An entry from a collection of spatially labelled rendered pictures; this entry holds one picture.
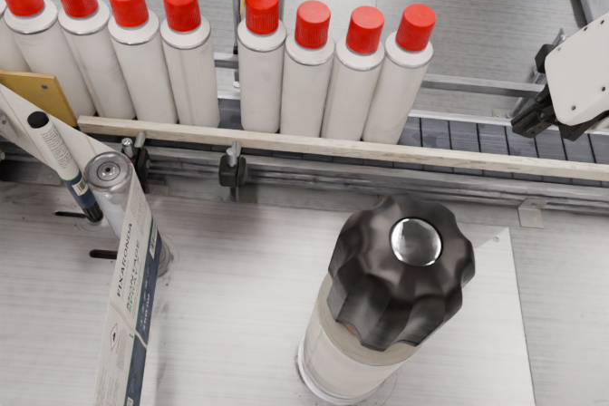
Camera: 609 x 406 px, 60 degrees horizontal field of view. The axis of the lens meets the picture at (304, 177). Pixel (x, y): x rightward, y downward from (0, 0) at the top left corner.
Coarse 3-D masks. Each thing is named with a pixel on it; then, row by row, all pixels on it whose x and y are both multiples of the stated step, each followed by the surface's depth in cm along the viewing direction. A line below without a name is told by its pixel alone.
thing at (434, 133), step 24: (240, 120) 69; (408, 120) 71; (432, 120) 71; (168, 144) 66; (192, 144) 66; (408, 144) 69; (432, 144) 69; (456, 144) 69; (480, 144) 69; (504, 144) 70; (528, 144) 70; (552, 144) 70; (576, 144) 71; (600, 144) 71; (408, 168) 67; (432, 168) 67; (456, 168) 67
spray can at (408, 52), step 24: (408, 24) 51; (432, 24) 51; (384, 48) 55; (408, 48) 53; (432, 48) 55; (384, 72) 57; (408, 72) 55; (384, 96) 59; (408, 96) 58; (384, 120) 62
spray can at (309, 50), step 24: (312, 0) 51; (312, 24) 50; (288, 48) 54; (312, 48) 53; (288, 72) 56; (312, 72) 54; (288, 96) 59; (312, 96) 58; (288, 120) 62; (312, 120) 62
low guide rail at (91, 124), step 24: (96, 120) 63; (120, 120) 63; (216, 144) 64; (264, 144) 64; (288, 144) 63; (312, 144) 63; (336, 144) 64; (360, 144) 64; (384, 144) 64; (480, 168) 65; (504, 168) 65; (528, 168) 65; (552, 168) 64; (576, 168) 64; (600, 168) 65
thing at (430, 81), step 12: (216, 60) 63; (228, 60) 63; (420, 84) 64; (432, 84) 64; (444, 84) 64; (456, 84) 64; (468, 84) 64; (480, 84) 64; (492, 84) 64; (504, 84) 64; (516, 84) 64; (528, 84) 64; (516, 96) 65; (528, 96) 65
